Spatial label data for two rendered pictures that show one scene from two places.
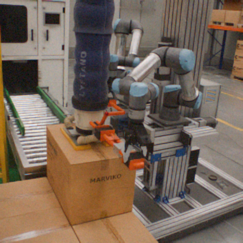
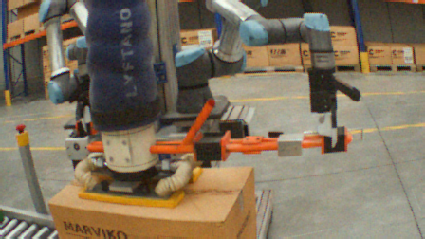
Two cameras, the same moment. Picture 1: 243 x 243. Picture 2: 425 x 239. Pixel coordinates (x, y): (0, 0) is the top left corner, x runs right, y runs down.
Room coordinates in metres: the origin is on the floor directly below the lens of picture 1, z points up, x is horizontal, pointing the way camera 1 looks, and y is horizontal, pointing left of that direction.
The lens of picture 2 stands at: (0.68, 1.07, 1.48)
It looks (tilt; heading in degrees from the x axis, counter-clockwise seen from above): 14 degrees down; 313
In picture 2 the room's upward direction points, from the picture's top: 7 degrees counter-clockwise
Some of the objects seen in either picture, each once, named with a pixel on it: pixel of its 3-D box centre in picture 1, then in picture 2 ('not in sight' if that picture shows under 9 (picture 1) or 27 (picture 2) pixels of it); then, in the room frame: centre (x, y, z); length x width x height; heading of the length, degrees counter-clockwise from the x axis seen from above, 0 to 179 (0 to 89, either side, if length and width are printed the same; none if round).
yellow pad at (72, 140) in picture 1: (74, 135); (124, 191); (1.78, 0.31, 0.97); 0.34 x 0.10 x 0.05; 28
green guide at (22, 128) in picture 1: (9, 107); not in sight; (3.35, 1.36, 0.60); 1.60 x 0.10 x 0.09; 28
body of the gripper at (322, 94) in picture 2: (134, 129); (323, 89); (1.31, -0.04, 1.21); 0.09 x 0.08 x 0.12; 27
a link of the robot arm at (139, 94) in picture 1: (138, 96); (318, 32); (1.31, -0.05, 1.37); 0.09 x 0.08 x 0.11; 151
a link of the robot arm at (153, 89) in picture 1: (145, 91); (296, 30); (1.40, -0.08, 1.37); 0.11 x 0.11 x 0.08; 61
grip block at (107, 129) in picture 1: (104, 132); (212, 146); (1.60, 0.11, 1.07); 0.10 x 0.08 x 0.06; 118
